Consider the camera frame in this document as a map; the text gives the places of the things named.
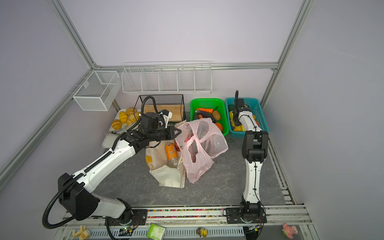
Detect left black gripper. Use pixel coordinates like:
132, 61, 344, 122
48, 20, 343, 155
148, 125, 182, 142

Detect red cola can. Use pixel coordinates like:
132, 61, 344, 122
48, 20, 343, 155
174, 140, 181, 152

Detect pink plastic grocery bag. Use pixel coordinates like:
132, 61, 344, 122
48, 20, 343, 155
175, 118, 229, 184

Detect orange soda can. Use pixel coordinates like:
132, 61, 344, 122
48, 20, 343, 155
165, 143, 179, 168

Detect white canvas tote bag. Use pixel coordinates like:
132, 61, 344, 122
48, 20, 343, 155
146, 140, 186, 189

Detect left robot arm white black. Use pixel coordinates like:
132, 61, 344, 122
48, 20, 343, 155
42, 96, 181, 229

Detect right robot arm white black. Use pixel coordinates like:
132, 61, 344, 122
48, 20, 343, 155
233, 91, 269, 222

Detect teal plastic basket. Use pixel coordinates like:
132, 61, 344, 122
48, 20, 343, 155
225, 98, 269, 138

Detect yellow banana bunch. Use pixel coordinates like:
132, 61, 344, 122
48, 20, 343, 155
229, 111, 245, 132

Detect green plastic basket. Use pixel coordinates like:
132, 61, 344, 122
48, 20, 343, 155
188, 98, 230, 136

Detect brown potato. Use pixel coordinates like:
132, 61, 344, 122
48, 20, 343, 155
212, 110, 221, 122

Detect orange pumpkin vegetable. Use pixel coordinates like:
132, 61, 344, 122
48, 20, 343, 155
215, 123, 224, 132

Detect orange carrot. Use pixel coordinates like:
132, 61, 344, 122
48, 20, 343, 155
196, 108, 214, 114

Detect dark purple eggplant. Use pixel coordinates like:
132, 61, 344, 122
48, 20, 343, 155
195, 110, 217, 123

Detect croissant bread right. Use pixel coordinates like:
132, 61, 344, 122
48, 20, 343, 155
126, 108, 140, 126

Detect croissant bread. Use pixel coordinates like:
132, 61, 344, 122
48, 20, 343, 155
119, 111, 129, 124
126, 108, 140, 126
111, 120, 123, 130

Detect croissant bread middle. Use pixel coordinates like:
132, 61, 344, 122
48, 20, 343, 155
119, 111, 129, 124

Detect croissant bread front left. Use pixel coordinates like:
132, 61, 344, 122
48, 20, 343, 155
111, 120, 123, 130

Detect white bread tray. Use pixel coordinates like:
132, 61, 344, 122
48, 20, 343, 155
102, 109, 140, 149

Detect small yellow round toy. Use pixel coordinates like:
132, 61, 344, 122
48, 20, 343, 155
196, 228, 208, 238

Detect green small box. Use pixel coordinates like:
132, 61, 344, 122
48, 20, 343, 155
146, 224, 166, 240

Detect pink toy figure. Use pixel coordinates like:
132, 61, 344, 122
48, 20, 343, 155
282, 223, 299, 240

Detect yellow toy banana pieces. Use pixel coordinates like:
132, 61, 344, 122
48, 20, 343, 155
72, 225, 91, 240

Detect black wire shelf wooden board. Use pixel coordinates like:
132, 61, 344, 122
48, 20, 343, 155
134, 94, 186, 123

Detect white wire wall basket long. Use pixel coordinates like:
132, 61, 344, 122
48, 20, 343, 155
121, 61, 213, 94

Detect white mesh wall box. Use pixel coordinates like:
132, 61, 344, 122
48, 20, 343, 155
73, 71, 122, 112

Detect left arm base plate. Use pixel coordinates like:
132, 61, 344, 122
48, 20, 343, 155
106, 209, 148, 226

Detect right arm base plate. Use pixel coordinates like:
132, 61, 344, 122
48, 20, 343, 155
223, 207, 267, 224

